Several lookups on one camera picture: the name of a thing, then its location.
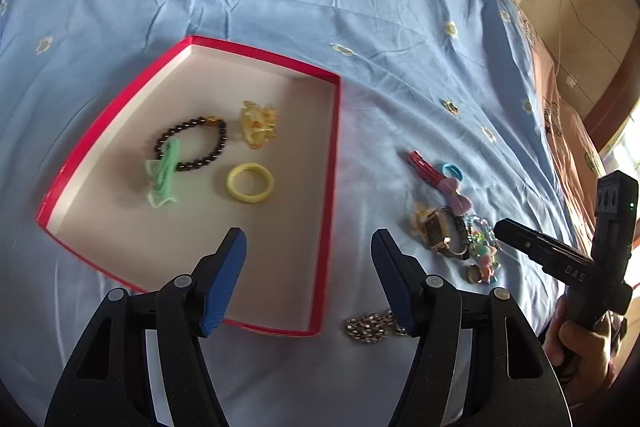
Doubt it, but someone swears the amber claw hair clip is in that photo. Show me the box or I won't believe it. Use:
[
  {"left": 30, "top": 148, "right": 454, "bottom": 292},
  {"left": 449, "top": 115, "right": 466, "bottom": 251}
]
[{"left": 240, "top": 100, "right": 279, "bottom": 150}]

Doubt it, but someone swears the red shallow cardboard box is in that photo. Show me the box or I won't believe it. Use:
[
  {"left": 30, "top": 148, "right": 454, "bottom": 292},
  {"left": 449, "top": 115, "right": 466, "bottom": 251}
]
[{"left": 36, "top": 35, "right": 342, "bottom": 338}]

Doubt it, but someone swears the person's right hand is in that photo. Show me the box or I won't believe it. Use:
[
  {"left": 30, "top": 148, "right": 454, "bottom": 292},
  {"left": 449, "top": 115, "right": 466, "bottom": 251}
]
[{"left": 543, "top": 294, "right": 627, "bottom": 400}]

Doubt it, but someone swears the gold wrist watch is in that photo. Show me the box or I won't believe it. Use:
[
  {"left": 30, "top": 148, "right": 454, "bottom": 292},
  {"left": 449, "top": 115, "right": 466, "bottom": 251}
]
[{"left": 422, "top": 205, "right": 474, "bottom": 261}]

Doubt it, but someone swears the red hair clip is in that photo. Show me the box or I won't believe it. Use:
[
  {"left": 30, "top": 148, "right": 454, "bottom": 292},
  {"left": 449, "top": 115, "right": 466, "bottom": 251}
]
[{"left": 407, "top": 150, "right": 444, "bottom": 186}]

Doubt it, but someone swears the colourful bead bracelet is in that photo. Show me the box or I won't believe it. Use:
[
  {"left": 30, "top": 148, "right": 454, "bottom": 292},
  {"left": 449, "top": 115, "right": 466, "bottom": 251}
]
[{"left": 465, "top": 215, "right": 501, "bottom": 284}]

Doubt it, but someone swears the wooden door frame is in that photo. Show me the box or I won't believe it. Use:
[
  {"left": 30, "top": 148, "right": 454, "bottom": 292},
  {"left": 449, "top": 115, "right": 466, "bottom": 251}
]
[{"left": 581, "top": 49, "right": 640, "bottom": 150}]

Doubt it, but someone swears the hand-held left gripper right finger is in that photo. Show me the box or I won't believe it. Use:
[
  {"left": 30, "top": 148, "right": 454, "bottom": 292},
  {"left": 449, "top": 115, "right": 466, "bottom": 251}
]
[{"left": 370, "top": 229, "right": 574, "bottom": 427}]

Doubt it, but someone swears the silver metal chain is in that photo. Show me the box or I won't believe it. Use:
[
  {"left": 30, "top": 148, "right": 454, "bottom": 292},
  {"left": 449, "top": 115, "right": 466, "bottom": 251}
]
[{"left": 344, "top": 310, "right": 409, "bottom": 345}]

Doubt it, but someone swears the pink printed bed cloth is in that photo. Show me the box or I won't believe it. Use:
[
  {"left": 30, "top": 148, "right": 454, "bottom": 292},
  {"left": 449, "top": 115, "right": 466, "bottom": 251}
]
[{"left": 510, "top": 2, "right": 608, "bottom": 188}]

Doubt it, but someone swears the yellow ring bangle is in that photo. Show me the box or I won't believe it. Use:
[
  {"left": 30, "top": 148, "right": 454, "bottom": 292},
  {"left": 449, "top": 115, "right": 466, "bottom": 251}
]
[{"left": 226, "top": 162, "right": 275, "bottom": 204}]

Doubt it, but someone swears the lilac bow hair clip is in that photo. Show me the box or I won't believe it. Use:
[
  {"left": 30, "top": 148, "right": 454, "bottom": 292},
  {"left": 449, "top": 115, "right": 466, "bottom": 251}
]
[{"left": 434, "top": 177, "right": 474, "bottom": 214}]

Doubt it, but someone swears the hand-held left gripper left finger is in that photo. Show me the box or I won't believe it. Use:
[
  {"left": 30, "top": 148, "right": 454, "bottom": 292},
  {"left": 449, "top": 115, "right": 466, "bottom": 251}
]
[{"left": 44, "top": 227, "right": 248, "bottom": 427}]

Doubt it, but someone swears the green hair scrunchie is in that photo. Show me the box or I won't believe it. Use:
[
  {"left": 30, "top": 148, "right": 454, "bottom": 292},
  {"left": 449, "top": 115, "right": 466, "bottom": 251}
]
[{"left": 145, "top": 138, "right": 182, "bottom": 209}]

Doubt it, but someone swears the dark bead bracelet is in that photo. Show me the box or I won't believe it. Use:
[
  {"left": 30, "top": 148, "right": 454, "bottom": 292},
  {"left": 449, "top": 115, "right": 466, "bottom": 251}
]
[{"left": 153, "top": 116, "right": 228, "bottom": 172}]

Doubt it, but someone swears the white wall cable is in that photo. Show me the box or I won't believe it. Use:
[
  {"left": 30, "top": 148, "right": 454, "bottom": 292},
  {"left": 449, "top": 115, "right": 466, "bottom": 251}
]
[{"left": 552, "top": 0, "right": 571, "bottom": 65}]

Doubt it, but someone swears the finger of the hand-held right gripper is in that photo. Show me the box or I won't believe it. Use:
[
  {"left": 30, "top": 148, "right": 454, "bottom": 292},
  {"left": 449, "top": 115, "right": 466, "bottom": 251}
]
[{"left": 494, "top": 217, "right": 598, "bottom": 294}]

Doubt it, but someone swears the yellow flower hair accessory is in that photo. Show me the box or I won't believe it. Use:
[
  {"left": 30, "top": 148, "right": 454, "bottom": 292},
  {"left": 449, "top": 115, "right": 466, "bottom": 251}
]
[{"left": 410, "top": 203, "right": 437, "bottom": 236}]

